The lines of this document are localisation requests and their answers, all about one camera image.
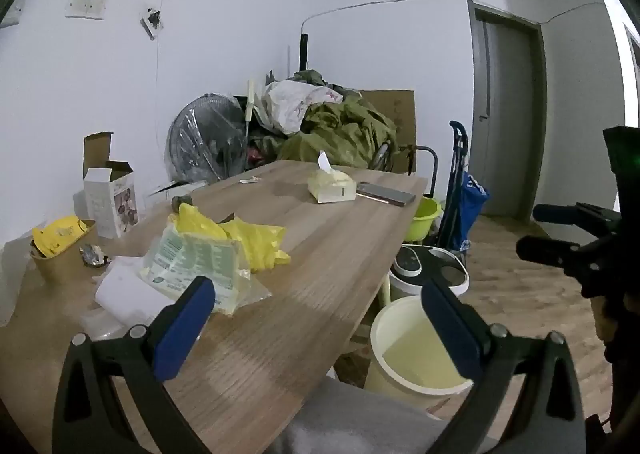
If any white foot bath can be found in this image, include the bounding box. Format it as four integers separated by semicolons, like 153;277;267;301
389;244;470;307

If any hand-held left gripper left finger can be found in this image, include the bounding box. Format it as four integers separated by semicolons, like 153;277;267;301
52;276;216;454

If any grey door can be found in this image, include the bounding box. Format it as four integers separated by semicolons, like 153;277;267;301
467;0;546;220

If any green print plastic package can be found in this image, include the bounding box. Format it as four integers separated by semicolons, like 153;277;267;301
142;219;273;317

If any yellow snack bag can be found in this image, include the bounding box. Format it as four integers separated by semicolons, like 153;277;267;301
31;215;90;257

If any broken wall socket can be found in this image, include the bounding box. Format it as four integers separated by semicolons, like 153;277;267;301
140;7;164;41

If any blue shopping trolley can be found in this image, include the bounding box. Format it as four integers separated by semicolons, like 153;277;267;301
435;120;491;255

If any cream plastic bin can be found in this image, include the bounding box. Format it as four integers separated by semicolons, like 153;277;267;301
364;295;473;410

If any smartphone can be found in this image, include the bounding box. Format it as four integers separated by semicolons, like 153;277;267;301
356;181;417;207

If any crumpled foil wrapper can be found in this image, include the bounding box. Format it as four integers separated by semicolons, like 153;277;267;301
79;243;111;267

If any white stick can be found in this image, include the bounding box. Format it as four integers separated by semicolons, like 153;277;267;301
244;79;257;170

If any cardboard sheet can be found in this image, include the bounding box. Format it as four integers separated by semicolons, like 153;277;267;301
357;89;418;175

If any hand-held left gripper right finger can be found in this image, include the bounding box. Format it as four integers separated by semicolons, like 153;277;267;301
420;276;586;454

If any olive green cloth pile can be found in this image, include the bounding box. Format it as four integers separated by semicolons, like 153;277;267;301
272;69;401;170

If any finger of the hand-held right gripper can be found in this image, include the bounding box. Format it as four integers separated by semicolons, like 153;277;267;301
516;234;613;280
532;202;621;235

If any plastic wrapped fan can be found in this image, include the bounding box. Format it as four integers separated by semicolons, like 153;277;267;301
165;93;248;185

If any yellow tissue pack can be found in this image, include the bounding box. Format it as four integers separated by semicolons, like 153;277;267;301
306;150;357;205

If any person's right hand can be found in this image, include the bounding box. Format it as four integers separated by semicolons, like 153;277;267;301
591;296;623;360

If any white paper napkin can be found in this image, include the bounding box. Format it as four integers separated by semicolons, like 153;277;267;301
94;256;176;325

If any black metal frame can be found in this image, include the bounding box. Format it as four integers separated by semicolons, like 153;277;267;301
400;144;439;197

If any white wall socket plate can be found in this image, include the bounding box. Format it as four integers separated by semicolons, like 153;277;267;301
65;0;107;21

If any white carton box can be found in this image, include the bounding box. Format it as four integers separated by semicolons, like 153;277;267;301
82;131;138;240

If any white plastic bag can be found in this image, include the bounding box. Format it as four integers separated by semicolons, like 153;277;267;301
255;80;346;136

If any person's right forearm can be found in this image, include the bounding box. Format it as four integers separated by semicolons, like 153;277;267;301
585;349;640;437

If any green plastic basin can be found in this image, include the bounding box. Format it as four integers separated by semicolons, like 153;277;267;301
402;196;443;242

